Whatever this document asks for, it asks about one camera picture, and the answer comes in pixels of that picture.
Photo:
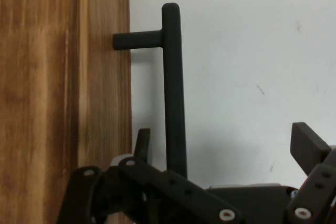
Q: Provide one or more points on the brown wooden drawer cabinet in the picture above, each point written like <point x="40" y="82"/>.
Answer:
<point x="39" y="77"/>

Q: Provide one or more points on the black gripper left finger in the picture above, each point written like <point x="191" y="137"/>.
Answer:
<point x="147" y="179"/>

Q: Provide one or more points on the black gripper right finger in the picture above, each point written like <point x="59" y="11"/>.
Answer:
<point x="320" y="190"/>

